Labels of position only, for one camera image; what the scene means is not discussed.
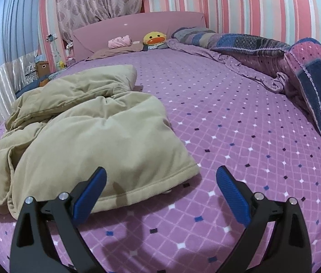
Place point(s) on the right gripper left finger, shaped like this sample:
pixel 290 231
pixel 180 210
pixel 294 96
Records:
pixel 32 247

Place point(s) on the pink bed headboard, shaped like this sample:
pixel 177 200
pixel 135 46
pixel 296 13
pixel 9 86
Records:
pixel 91 38

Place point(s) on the beige padded coat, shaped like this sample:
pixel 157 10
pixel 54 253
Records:
pixel 90 126

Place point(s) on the purple diamond-pattern bed sheet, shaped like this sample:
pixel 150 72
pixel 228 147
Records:
pixel 223 119

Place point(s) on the yellow duck plush toy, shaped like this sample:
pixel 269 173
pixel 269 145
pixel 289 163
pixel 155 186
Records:
pixel 153 40

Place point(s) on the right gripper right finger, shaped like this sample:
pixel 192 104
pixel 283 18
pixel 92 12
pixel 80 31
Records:
pixel 289 247

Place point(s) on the brown pillow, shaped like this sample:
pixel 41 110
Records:
pixel 105 53

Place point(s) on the blue purple patchwork blanket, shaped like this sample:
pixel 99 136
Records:
pixel 294 70

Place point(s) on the pink folded garment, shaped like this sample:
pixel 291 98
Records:
pixel 119 42

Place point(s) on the brown cardboard box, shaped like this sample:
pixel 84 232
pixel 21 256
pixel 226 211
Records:
pixel 42 68

